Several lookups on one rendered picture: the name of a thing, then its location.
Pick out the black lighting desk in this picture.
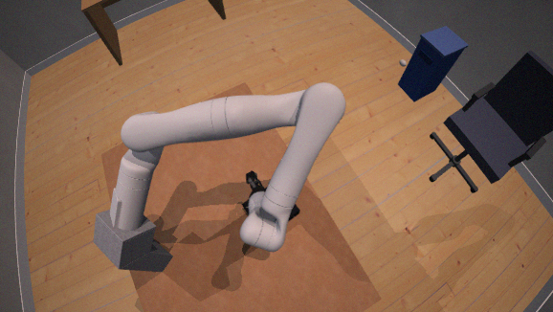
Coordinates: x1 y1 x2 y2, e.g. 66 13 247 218
242 200 300 220

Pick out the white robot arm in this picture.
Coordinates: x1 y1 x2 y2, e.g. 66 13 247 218
110 82 345 252

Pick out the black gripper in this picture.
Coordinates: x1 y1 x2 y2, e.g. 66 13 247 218
246 171 266 197

